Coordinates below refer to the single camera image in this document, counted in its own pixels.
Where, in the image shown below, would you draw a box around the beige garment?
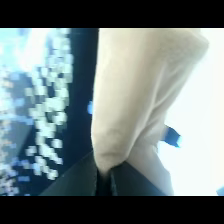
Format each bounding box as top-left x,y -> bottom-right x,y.
90,28 -> 210,197

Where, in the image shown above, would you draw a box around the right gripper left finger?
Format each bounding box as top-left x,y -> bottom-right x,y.
39,150 -> 105,197

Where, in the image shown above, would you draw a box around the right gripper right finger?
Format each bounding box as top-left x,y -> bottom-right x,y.
105,161 -> 167,197

